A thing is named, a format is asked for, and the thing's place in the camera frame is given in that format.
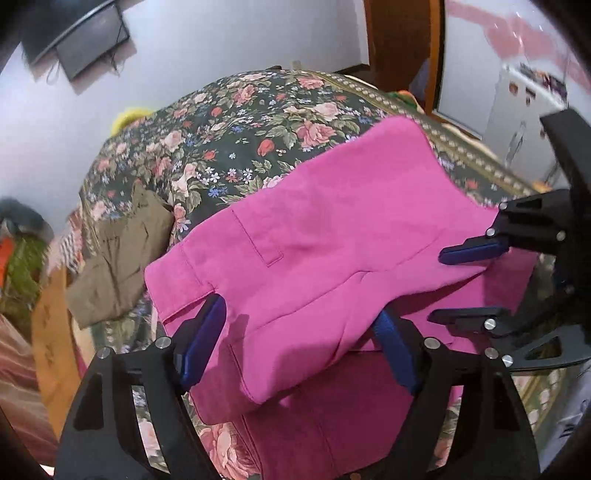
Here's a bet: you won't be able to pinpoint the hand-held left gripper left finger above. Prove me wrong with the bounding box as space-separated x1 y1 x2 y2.
54 293 227 480

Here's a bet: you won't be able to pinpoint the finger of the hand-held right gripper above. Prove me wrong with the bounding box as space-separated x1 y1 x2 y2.
438 188 583 267
427 307 591 371

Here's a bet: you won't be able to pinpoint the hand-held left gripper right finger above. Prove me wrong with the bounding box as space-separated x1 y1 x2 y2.
372 307 543 480

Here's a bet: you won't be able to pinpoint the pink pants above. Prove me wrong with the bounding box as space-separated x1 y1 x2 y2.
144 115 539 480

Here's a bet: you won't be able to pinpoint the white refrigerator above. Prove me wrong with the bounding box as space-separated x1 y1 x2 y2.
480 61 572 186

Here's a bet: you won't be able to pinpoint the olive green garment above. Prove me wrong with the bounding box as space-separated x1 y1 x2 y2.
66 184 176 330

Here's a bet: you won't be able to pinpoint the pink striped cloth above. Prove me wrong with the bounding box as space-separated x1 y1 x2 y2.
0 314 60 464

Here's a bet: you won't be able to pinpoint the green and orange cloth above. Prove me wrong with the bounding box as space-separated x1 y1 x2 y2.
0 234 52 326

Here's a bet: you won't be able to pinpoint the dark floral blanket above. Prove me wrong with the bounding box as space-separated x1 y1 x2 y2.
78 68 571 480

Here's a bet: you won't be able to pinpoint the grey fluffy item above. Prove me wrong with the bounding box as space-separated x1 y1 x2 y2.
0 197 55 241

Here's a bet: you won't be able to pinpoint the yellow pillow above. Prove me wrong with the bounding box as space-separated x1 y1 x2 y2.
111 106 153 136

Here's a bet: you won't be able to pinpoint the brown wooden door frame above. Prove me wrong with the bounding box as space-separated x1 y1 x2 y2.
363 0 447 116

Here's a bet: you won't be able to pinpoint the black wall television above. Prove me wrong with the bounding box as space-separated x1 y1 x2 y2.
18 0 131 83

